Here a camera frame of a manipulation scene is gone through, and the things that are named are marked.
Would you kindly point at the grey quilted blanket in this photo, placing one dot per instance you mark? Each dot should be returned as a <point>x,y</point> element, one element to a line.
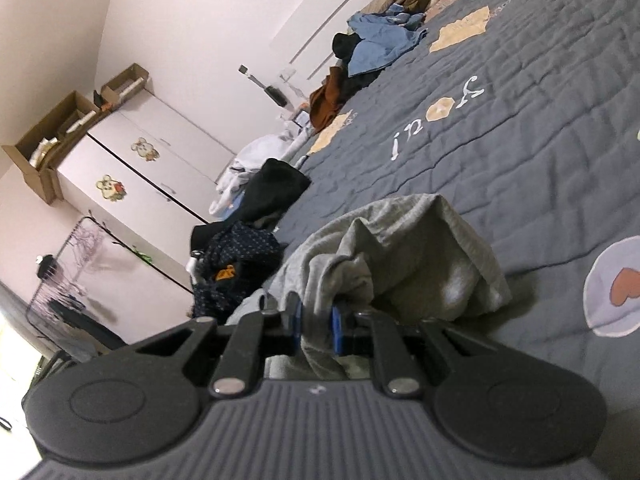
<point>500,135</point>

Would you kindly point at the large black garment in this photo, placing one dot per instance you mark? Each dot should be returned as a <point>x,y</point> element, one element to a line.
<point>275,185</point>

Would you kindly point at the dark blue patterned garment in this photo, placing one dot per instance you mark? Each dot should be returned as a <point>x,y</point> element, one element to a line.
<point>240,245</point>

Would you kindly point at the large cardboard box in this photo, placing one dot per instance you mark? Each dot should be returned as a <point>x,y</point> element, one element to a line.
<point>35,170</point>

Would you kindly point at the orange cloth patch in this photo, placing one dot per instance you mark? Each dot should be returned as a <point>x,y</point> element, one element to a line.
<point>225,273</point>

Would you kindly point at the brown garment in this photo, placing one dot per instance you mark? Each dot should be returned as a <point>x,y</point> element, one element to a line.
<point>325,102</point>

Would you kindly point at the white headboard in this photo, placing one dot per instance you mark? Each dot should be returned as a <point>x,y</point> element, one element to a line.
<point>340,15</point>

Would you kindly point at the dark hanging pants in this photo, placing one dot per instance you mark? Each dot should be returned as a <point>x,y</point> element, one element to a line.
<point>95,327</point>

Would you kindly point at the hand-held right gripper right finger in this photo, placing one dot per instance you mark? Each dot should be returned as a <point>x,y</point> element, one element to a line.
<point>337,330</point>

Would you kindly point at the black clothes rack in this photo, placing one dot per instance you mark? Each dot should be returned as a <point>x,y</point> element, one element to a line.
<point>120,243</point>

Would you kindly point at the blue denim garment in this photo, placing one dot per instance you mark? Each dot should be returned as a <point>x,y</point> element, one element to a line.
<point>380,45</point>

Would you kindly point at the grey long-sleeve shirt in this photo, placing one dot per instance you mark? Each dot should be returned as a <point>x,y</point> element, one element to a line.
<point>400,250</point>

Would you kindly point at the small cardboard box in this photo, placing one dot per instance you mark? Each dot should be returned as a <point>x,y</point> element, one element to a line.
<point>117,92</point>

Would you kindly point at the bunch of pink hangers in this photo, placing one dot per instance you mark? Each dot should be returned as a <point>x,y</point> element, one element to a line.
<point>85,242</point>

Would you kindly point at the black hairbrush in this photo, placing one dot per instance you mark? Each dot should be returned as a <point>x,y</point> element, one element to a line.
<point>275,95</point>

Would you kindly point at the white wardrobe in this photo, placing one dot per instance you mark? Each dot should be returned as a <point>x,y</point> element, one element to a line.
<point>140,200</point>

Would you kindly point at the white wall socket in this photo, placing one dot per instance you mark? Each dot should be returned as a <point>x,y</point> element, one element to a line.
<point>290,74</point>

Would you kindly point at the white and black garment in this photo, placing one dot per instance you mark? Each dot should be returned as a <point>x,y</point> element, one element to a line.
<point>194,265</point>

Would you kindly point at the cartoon animal sticker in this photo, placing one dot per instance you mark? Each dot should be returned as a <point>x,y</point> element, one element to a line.
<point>110,187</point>
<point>145,149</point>

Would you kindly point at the black hat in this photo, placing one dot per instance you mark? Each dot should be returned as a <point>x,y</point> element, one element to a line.
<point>48,266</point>

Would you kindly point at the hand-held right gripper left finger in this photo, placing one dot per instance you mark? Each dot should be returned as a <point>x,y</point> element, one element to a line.
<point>295,320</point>

